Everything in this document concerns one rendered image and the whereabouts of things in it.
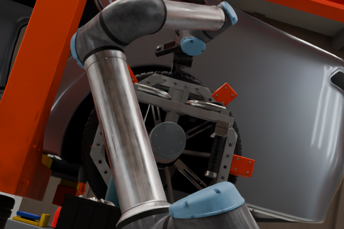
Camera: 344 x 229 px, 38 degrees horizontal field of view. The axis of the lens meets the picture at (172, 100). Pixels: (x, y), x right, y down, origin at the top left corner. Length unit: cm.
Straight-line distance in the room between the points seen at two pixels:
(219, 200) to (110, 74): 47
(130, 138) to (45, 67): 84
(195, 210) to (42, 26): 122
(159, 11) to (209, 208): 58
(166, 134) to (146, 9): 63
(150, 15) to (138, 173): 42
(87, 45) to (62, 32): 67
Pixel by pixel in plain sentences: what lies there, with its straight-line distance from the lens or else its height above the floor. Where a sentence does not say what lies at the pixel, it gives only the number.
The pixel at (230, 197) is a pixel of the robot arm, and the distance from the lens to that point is 103.
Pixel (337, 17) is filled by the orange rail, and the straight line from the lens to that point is 537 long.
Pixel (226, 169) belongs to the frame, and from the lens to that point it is 199.
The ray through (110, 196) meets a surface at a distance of 182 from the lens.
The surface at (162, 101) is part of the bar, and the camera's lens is 181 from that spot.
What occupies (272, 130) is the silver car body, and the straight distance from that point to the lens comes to 255.
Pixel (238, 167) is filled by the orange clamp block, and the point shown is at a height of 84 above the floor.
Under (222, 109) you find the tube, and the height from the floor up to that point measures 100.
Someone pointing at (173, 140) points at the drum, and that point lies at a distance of 183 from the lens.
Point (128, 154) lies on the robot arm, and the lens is 120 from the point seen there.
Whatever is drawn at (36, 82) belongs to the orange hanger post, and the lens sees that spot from 197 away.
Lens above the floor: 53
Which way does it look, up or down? 15 degrees up
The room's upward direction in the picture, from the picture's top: 15 degrees clockwise
